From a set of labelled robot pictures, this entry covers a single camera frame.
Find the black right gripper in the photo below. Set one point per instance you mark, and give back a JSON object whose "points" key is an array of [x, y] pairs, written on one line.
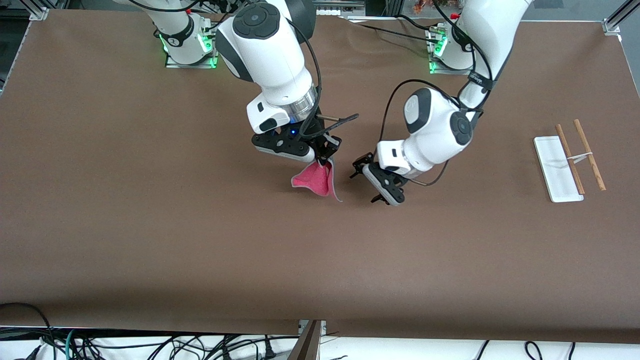
{"points": [[311, 131]]}

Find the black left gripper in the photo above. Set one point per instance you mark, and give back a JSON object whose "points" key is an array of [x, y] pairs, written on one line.
{"points": [[389, 177]]}

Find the grey and pink towel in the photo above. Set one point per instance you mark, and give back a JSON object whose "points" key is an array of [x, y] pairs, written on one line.
{"points": [[315, 181]]}

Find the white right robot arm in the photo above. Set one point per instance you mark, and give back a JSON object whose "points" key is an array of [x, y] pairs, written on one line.
{"points": [[270, 55]]}

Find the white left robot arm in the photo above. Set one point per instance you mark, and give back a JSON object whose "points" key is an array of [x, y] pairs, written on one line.
{"points": [[440, 125]]}

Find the white rack with wooden bars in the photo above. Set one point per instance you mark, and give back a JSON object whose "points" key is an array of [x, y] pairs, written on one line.
{"points": [[560, 175]]}

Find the white power strip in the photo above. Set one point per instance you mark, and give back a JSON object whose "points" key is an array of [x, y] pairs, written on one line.
{"points": [[340, 10]]}

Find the brown table cover sheet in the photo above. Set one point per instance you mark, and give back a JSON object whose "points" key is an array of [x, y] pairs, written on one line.
{"points": [[200, 250]]}

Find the orange background item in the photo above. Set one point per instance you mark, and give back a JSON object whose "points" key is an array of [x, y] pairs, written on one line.
{"points": [[422, 6]]}

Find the brown wooden table leg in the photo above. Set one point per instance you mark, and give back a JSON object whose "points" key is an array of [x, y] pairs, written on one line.
{"points": [[306, 345]]}

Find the black power plug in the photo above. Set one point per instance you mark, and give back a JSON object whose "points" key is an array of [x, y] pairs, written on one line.
{"points": [[269, 350]]}

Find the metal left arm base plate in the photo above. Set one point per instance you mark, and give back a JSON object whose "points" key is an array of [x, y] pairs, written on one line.
{"points": [[442, 71]]}

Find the small metal bracket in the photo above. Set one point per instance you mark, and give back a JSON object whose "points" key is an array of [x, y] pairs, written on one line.
{"points": [[323, 327]]}

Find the aluminium frame corner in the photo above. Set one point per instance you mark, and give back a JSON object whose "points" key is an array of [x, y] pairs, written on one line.
{"points": [[41, 14], [611, 26]]}

